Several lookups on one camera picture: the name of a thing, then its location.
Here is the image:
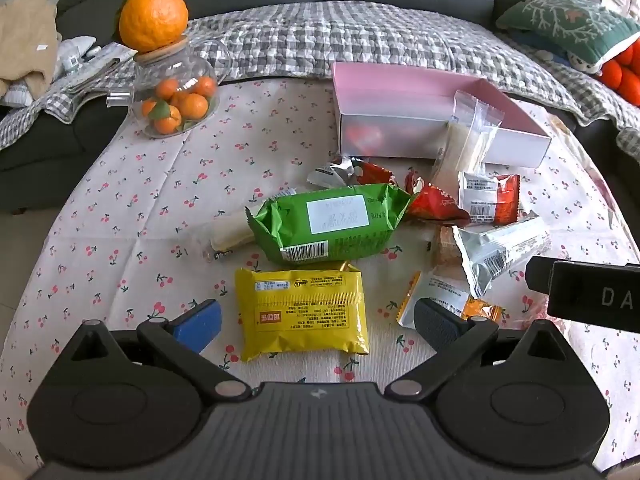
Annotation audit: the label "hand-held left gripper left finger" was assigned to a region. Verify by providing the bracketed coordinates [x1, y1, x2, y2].
[69, 299, 252, 404]

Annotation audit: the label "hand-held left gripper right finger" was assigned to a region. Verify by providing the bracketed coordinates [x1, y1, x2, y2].
[384, 297, 572, 404]

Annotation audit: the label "orange white-label snack packet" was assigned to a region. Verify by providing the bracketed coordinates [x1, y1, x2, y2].
[396, 271, 503, 331]

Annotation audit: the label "clear wafer biscuit packet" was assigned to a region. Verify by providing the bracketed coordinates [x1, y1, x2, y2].
[427, 225, 468, 267]

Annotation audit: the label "clear white bun packet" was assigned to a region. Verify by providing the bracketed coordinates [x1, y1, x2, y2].
[207, 187, 297, 256]

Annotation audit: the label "yellow snack packet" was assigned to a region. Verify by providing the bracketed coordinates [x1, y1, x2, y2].
[235, 262, 370, 363]

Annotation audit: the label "green snack packet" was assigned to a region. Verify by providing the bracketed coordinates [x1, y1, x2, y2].
[244, 183, 412, 264]

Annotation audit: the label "red white-label snack packet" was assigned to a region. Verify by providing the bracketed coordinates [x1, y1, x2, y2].
[457, 171, 521, 226]

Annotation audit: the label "small silver red snack packet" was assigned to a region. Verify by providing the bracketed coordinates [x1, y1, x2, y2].
[306, 156, 396, 188]

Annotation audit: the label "clear cracker packet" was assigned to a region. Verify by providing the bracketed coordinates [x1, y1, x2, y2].
[462, 101, 503, 173]
[431, 90, 485, 186]

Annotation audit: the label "pink cardboard box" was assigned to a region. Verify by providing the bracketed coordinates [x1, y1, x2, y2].
[332, 62, 552, 170]

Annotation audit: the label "cherry print tablecloth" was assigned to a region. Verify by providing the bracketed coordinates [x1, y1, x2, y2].
[0, 77, 640, 480]

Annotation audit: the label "small tangerines in teapot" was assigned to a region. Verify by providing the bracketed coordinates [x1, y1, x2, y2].
[141, 76, 217, 136]

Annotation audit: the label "orange plush toy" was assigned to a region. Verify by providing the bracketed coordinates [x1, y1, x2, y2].
[597, 40, 640, 107]

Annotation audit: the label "white plush doll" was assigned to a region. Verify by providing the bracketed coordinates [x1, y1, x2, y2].
[567, 51, 603, 75]

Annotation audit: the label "glass teapot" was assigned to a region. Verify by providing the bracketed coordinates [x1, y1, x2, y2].
[106, 35, 231, 139]

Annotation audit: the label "green coral print pillow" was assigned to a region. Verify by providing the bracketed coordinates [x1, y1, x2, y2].
[495, 0, 640, 68]

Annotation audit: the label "grey checked blanket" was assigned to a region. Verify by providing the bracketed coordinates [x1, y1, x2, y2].
[0, 0, 640, 171]

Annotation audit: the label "large orange with leaves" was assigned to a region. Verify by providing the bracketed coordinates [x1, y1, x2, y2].
[118, 0, 190, 54]

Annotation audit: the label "beige garment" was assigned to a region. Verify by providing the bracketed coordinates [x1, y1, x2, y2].
[0, 0, 61, 98]

